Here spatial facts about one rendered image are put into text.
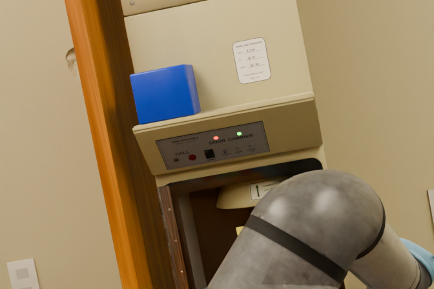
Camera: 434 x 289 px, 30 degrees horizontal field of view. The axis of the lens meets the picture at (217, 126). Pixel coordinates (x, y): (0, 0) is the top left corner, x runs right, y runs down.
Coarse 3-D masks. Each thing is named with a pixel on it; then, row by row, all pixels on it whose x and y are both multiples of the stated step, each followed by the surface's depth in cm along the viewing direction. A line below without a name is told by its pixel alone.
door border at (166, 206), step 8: (160, 192) 151; (168, 192) 151; (168, 200) 151; (160, 208) 151; (168, 208) 152; (168, 216) 152; (168, 224) 152; (176, 224) 152; (168, 232) 152; (176, 232) 152; (168, 240) 152; (176, 240) 152; (176, 248) 152; (176, 256) 152; (176, 264) 152; (184, 264) 152; (176, 272) 152; (184, 272) 152; (184, 280) 152; (176, 288) 152; (184, 288) 152
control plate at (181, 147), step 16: (224, 128) 141; (240, 128) 142; (256, 128) 142; (160, 144) 143; (176, 144) 144; (192, 144) 144; (208, 144) 144; (224, 144) 145; (240, 144) 145; (256, 144) 145; (208, 160) 147
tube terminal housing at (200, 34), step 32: (224, 0) 149; (256, 0) 148; (288, 0) 148; (128, 32) 151; (160, 32) 150; (192, 32) 150; (224, 32) 149; (256, 32) 149; (288, 32) 148; (160, 64) 151; (192, 64) 150; (224, 64) 150; (288, 64) 149; (224, 96) 150; (256, 96) 150; (256, 160) 150; (288, 160) 150; (320, 160) 149
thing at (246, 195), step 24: (264, 168) 149; (288, 168) 149; (312, 168) 148; (192, 192) 151; (216, 192) 150; (240, 192) 150; (264, 192) 149; (192, 216) 151; (216, 216) 151; (240, 216) 150; (192, 240) 152; (216, 240) 151; (192, 264) 152; (216, 264) 151; (192, 288) 152
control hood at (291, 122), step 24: (288, 96) 142; (312, 96) 137; (168, 120) 140; (192, 120) 140; (216, 120) 140; (240, 120) 140; (264, 120) 140; (288, 120) 141; (312, 120) 141; (144, 144) 143; (288, 144) 146; (312, 144) 146; (192, 168) 150
